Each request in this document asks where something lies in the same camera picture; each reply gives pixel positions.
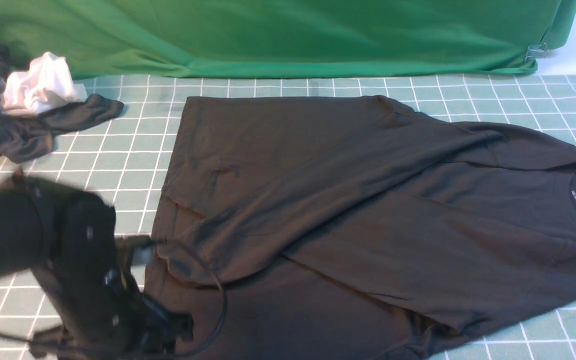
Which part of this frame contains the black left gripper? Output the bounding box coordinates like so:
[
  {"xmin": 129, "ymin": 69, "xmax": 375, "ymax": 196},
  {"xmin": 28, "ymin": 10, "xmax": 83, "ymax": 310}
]
[{"xmin": 29, "ymin": 193, "xmax": 194, "ymax": 360}]

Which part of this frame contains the crumpled dark gray garment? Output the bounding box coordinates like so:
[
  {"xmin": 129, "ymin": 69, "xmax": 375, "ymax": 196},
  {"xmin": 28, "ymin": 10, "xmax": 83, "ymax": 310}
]
[{"xmin": 0, "ymin": 45, "xmax": 124, "ymax": 164}]

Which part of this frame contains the metal binder clip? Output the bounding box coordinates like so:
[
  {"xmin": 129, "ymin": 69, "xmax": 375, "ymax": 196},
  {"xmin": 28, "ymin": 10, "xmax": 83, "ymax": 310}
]
[{"xmin": 524, "ymin": 43, "xmax": 550, "ymax": 63}]

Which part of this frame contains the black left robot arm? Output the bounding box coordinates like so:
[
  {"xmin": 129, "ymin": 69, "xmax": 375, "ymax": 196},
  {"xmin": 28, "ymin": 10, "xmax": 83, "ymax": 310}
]
[{"xmin": 0, "ymin": 171, "xmax": 194, "ymax": 360}]

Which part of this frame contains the green backdrop cloth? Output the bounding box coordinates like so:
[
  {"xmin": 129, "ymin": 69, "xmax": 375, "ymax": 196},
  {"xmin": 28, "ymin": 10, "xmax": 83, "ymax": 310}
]
[{"xmin": 0, "ymin": 0, "xmax": 576, "ymax": 79}]

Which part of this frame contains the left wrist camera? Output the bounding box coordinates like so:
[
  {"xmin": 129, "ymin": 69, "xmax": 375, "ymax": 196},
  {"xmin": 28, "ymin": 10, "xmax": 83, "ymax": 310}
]
[{"xmin": 114, "ymin": 235, "xmax": 158, "ymax": 273}]

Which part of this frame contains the dark gray long-sleeve shirt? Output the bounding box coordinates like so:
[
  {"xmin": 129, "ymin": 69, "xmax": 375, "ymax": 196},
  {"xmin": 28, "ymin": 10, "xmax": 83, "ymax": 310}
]
[{"xmin": 145, "ymin": 95, "xmax": 576, "ymax": 360}]

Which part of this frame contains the black left camera cable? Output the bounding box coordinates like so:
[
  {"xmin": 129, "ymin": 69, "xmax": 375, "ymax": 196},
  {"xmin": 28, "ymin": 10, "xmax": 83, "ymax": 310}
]
[{"xmin": 0, "ymin": 239, "xmax": 229, "ymax": 360}]

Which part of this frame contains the teal checkered tablecloth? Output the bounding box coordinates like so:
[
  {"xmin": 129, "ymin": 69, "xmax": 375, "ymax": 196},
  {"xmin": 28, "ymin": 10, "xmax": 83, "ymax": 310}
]
[{"xmin": 0, "ymin": 75, "xmax": 576, "ymax": 360}]

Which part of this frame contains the crumpled white cloth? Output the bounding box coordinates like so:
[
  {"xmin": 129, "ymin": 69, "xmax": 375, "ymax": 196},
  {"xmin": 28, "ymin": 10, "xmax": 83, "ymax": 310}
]
[{"xmin": 0, "ymin": 52, "xmax": 89, "ymax": 117}]

